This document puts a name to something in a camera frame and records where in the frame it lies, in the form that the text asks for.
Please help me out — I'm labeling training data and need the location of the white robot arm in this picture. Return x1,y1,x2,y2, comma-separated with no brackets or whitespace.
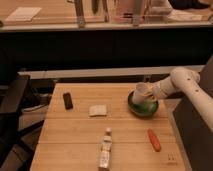
148,67,213,132

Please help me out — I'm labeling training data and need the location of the green ceramic bowl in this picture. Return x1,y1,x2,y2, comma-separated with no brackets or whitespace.
128,93,159,117

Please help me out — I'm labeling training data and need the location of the orange carrot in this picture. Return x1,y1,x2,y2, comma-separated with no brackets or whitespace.
148,129,161,152

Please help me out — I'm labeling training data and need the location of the black rectangular phone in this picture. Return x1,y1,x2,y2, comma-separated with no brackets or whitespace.
63,93,73,110

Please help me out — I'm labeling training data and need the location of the white paper sheet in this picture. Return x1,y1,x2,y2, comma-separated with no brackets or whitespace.
6,7,41,22

